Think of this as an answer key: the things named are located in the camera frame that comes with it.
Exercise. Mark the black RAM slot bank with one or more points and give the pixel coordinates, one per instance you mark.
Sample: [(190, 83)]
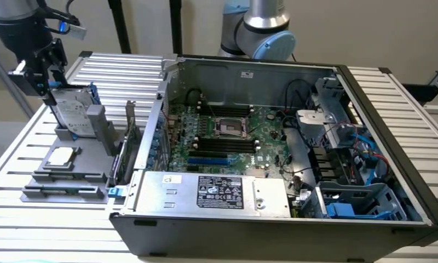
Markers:
[(227, 110), (227, 144)]

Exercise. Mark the grey disk bay cage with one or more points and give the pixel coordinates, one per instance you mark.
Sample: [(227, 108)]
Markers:
[(357, 200)]

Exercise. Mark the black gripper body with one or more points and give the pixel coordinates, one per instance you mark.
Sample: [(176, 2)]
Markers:
[(20, 38)]

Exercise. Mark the blue expansion slot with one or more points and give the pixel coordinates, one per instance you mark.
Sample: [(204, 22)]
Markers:
[(207, 161)]

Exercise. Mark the green motherboard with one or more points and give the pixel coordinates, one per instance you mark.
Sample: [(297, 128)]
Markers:
[(227, 142)]

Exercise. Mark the graphics card with metal bracket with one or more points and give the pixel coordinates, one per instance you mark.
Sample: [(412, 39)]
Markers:
[(126, 148)]

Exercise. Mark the black open PC case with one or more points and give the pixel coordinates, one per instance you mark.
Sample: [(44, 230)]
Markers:
[(277, 235)]

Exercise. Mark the black stand pole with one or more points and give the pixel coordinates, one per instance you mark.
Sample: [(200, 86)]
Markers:
[(122, 26), (176, 26)]

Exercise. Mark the metal drive bracket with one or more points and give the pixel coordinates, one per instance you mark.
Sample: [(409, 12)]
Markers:
[(325, 120)]

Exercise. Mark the black table connector bracket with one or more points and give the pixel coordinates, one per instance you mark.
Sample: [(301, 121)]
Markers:
[(420, 91)]

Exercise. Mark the CPU socket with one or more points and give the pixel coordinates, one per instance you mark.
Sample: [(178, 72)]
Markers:
[(230, 127)]

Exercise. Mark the silver disk with blue carrier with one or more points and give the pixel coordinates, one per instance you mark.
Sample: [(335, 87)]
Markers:
[(72, 109)]

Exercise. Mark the blue case latch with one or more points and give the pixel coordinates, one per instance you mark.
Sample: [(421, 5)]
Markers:
[(116, 191)]

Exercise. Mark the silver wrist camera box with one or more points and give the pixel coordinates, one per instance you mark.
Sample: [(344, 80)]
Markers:
[(75, 30)]

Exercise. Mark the grey parts rack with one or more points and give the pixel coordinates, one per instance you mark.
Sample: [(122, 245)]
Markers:
[(72, 161)]

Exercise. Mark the silver power supply unit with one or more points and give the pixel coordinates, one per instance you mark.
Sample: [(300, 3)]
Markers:
[(212, 193)]

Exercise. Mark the black expansion slot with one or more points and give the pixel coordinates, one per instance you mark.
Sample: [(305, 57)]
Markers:
[(208, 154)]

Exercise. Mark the silver CPU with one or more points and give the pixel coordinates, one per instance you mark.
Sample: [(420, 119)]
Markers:
[(63, 156)]

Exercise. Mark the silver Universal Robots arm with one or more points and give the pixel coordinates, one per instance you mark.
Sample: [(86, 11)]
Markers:
[(267, 24)]

